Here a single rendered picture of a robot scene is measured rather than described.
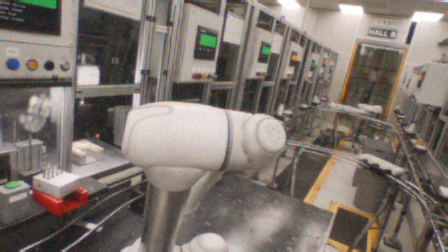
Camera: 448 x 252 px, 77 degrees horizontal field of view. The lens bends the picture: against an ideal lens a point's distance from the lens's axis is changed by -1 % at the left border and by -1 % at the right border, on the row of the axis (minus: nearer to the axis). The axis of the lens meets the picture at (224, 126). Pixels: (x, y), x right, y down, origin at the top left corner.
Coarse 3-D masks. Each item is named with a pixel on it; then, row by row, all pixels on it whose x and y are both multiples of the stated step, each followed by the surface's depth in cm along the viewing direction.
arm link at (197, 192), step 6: (210, 174) 84; (216, 174) 84; (204, 180) 86; (210, 180) 86; (216, 180) 87; (192, 186) 90; (198, 186) 88; (204, 186) 88; (210, 186) 88; (192, 192) 91; (198, 192) 90; (204, 192) 90; (192, 198) 92; (198, 198) 92; (192, 204) 94; (198, 204) 104; (186, 210) 101; (192, 210) 102; (186, 216) 104
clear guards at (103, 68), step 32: (96, 0) 113; (128, 0) 127; (160, 0) 144; (96, 32) 117; (128, 32) 132; (160, 32) 150; (96, 64) 122; (128, 64) 137; (160, 64) 157; (0, 96) 93; (32, 96) 102; (64, 96) 113; (160, 96) 164; (0, 128) 96; (32, 128) 105; (0, 160) 98; (32, 160) 108
